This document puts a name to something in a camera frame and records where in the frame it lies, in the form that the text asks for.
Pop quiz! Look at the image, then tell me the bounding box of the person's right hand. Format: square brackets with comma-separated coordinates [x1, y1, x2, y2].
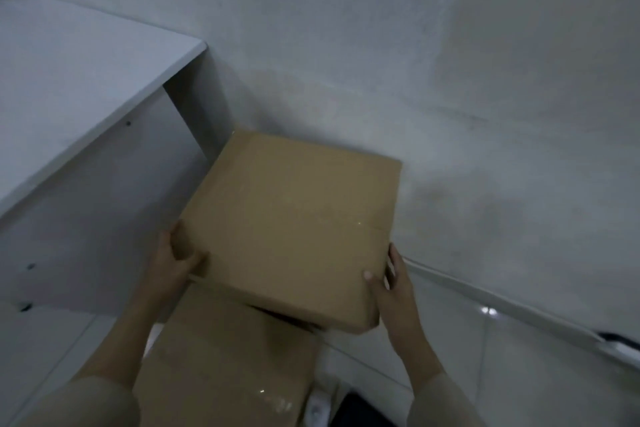
[362, 243, 426, 342]

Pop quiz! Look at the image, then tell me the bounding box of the white cabinet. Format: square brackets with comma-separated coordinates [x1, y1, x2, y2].
[0, 0, 236, 315]

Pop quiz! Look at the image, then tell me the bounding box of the large brown cardboard box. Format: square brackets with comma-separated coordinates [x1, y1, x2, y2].
[132, 284, 321, 427]

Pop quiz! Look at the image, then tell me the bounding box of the person's left forearm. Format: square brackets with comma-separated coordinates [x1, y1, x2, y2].
[20, 287, 173, 427]

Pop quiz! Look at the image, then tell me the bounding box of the person's left hand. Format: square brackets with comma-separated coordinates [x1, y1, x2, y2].
[141, 220, 210, 306]

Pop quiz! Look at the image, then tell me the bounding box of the person's right forearm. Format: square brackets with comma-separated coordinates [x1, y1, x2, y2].
[387, 324, 488, 427]

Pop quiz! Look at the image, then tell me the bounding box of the white shoe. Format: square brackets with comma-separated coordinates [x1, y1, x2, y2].
[304, 382, 337, 427]

